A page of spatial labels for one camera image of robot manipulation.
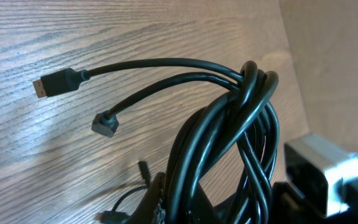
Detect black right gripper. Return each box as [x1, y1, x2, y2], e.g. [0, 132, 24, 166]
[214, 182, 358, 224]

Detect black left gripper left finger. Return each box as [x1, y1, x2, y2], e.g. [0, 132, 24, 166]
[126, 172, 166, 224]

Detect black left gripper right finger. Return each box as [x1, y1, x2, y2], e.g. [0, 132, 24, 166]
[186, 184, 221, 224]

